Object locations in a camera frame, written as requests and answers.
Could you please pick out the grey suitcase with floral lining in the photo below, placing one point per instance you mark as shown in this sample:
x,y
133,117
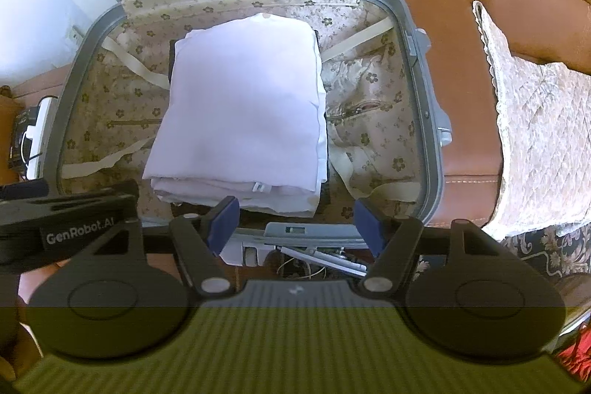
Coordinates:
x,y
115,112

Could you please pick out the white wall socket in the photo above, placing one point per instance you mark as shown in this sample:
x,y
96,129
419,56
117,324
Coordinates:
x,y
76,37

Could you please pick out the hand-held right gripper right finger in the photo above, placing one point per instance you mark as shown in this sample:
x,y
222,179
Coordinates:
x,y
369,224

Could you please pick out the red cloth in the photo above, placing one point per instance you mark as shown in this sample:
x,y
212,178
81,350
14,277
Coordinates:
x,y
575,352

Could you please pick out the dark plaid garment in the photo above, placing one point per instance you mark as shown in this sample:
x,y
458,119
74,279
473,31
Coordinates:
x,y
324,184

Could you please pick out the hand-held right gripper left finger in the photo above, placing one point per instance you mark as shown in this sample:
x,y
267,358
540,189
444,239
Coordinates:
x,y
226,222

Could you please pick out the brown leather sofa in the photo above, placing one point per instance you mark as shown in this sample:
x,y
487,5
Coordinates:
x,y
461,52

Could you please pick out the lavender white garment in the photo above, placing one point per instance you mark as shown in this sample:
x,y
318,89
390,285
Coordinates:
x,y
240,98

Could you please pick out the dark floral patterned rug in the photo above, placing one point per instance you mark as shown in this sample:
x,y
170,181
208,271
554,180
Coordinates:
x,y
549,244

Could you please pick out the white power strip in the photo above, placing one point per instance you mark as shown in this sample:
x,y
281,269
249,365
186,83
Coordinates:
x,y
39,121

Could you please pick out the beige quilted sofa cover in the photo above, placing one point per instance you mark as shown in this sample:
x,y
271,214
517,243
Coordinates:
x,y
540,121

